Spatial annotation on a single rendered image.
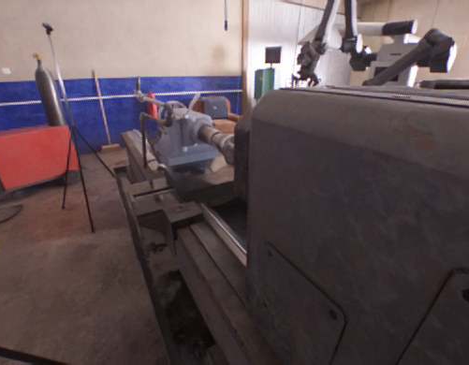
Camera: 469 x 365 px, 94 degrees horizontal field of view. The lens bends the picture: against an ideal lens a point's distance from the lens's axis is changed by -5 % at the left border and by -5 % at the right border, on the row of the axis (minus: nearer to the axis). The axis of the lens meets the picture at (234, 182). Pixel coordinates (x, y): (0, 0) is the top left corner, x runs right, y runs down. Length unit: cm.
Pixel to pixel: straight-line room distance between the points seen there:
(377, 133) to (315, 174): 8
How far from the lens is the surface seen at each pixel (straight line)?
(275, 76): 532
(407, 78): 170
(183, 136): 120
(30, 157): 370
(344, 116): 26
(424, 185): 22
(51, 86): 378
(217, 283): 70
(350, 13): 170
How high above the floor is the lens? 135
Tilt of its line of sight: 25 degrees down
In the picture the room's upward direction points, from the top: straight up
